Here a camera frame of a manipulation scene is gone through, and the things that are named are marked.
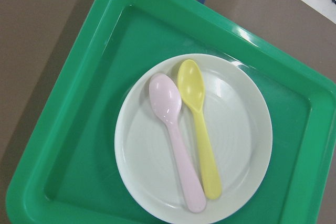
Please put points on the yellow plastic spoon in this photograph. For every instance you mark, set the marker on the yellow plastic spoon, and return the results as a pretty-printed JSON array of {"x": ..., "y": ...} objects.
[{"x": 191, "y": 86}]

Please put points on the pink plastic spoon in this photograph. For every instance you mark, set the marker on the pink plastic spoon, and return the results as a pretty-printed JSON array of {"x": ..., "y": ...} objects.
[{"x": 166, "y": 104}]

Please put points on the white round plate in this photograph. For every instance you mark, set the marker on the white round plate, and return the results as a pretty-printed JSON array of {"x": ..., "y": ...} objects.
[{"x": 240, "y": 132}]

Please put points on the green plastic tray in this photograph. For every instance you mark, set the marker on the green plastic tray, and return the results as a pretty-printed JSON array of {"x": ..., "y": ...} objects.
[{"x": 68, "y": 171}]

